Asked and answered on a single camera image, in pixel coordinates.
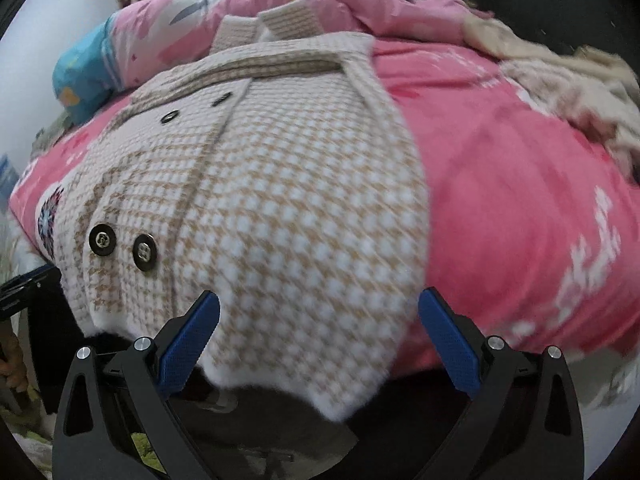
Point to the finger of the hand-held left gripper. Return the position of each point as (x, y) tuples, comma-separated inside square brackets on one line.
[(30, 287)]

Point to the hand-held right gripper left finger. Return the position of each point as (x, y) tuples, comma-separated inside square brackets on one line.
[(192, 341)]

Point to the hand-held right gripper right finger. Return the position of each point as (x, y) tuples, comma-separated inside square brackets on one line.
[(450, 341)]

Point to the beige houndstooth knit coat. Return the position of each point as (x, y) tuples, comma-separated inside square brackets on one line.
[(300, 210)]

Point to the person's left hand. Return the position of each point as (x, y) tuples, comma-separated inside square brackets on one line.
[(12, 365)]

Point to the grey floral cloth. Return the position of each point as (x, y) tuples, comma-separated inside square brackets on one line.
[(47, 137)]

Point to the pink floral blanket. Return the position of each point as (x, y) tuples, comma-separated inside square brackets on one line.
[(500, 185)]

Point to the fluffy beige garment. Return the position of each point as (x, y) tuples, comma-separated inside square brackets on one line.
[(565, 105)]

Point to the blue and pink printed pillow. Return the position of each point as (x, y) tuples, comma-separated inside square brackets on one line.
[(150, 35)]

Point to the cream cloth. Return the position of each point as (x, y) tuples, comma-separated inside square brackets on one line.
[(500, 40)]

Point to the black padded headboard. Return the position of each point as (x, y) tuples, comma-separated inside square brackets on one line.
[(575, 10)]

